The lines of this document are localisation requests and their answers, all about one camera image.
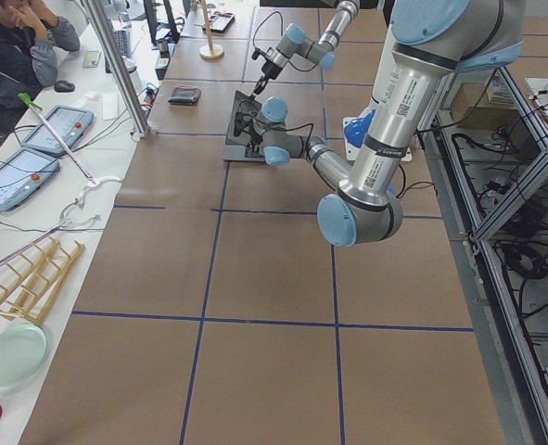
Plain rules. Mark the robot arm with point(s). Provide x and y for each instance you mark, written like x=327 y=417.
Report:
x=427 y=40
x=320 y=52

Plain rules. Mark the wooden mug tree stand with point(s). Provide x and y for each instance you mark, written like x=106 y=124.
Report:
x=209 y=51

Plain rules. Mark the black computer mouse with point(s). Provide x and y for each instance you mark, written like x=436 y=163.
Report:
x=64 y=87

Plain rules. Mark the near teach pendant tablet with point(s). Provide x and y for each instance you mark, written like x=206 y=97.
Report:
x=22 y=175

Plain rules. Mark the teach pendant tablet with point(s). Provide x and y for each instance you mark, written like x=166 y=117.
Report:
x=22 y=175
x=68 y=122

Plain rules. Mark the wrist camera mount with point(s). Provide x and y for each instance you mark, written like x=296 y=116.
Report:
x=267 y=55

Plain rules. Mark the far teach pendant tablet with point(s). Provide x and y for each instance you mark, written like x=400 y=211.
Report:
x=68 y=122

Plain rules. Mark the metal rod green tip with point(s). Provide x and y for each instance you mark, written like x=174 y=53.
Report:
x=25 y=98

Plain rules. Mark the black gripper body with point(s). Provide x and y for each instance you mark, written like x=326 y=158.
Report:
x=269 y=70
x=242 y=121

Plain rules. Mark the wooden dish rack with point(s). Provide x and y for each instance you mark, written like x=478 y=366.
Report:
x=31 y=282

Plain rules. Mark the blue desk lamp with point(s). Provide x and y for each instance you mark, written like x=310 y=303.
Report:
x=359 y=132

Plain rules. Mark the seated person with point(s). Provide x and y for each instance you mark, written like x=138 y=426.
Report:
x=29 y=34

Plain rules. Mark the aluminium frame post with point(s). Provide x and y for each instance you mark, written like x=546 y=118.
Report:
x=130 y=94

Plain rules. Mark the folded grey pink cloth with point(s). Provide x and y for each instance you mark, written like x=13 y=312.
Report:
x=184 y=95

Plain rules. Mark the pale green plate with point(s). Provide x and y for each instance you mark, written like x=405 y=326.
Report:
x=22 y=351

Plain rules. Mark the grey laptop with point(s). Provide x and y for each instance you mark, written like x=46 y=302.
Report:
x=236 y=146

